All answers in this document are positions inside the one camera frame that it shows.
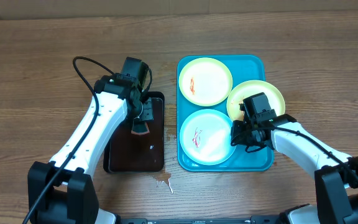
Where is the teal orange sponge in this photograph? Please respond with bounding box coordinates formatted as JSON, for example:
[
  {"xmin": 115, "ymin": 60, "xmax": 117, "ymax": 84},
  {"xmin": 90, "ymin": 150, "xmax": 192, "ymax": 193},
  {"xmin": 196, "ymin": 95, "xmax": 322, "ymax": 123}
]
[{"xmin": 131, "ymin": 121, "xmax": 150, "ymax": 136}]

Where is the yellow plate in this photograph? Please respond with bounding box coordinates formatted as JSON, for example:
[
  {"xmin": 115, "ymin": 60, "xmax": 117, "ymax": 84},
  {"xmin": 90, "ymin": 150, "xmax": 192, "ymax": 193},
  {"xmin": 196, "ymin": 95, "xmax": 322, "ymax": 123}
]
[
  {"xmin": 226, "ymin": 80, "xmax": 285, "ymax": 121},
  {"xmin": 178, "ymin": 57, "xmax": 233, "ymax": 106}
]

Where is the light blue plate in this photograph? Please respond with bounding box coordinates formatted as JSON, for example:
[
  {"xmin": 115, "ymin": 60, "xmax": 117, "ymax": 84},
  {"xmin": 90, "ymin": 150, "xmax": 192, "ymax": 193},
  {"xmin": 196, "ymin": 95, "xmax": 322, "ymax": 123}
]
[{"xmin": 179, "ymin": 109, "xmax": 235, "ymax": 166}]

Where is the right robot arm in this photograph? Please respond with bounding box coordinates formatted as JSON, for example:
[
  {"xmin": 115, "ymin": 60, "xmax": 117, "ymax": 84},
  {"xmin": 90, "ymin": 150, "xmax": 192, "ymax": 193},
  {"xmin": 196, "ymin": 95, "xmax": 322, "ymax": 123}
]
[{"xmin": 231, "ymin": 114, "xmax": 358, "ymax": 223}]

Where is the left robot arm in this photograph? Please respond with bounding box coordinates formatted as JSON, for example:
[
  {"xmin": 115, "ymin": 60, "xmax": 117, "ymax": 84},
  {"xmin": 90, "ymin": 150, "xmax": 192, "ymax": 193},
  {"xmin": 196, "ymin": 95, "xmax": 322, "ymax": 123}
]
[{"xmin": 24, "ymin": 73, "xmax": 146, "ymax": 223}]

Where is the black rectangular tray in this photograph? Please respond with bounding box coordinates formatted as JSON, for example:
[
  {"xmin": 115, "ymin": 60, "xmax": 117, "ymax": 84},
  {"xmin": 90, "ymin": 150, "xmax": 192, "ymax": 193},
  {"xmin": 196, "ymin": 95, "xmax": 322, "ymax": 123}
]
[{"xmin": 103, "ymin": 91, "xmax": 165, "ymax": 173}]

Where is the teal plastic tray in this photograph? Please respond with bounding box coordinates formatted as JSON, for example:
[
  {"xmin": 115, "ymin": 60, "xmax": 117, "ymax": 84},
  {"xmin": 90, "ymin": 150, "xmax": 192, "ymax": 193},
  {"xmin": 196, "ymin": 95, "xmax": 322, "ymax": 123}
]
[{"xmin": 177, "ymin": 55, "xmax": 274, "ymax": 172}]

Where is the yellow plate top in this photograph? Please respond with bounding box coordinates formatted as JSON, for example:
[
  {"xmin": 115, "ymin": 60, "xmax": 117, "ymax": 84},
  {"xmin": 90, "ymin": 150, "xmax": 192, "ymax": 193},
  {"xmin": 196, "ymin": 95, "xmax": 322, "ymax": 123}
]
[{"xmin": 178, "ymin": 57, "xmax": 233, "ymax": 106}]

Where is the black base frame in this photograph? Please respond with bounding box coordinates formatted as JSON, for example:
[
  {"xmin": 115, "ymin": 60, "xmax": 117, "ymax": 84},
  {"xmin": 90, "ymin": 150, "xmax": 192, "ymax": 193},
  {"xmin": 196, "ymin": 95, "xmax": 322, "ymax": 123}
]
[{"xmin": 104, "ymin": 205, "xmax": 319, "ymax": 224}]

